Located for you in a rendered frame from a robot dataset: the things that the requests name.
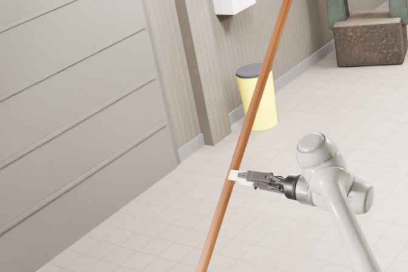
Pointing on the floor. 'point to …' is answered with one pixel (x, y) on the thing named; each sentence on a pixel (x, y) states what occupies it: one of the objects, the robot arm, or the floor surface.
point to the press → (367, 17)
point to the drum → (263, 113)
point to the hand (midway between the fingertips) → (241, 178)
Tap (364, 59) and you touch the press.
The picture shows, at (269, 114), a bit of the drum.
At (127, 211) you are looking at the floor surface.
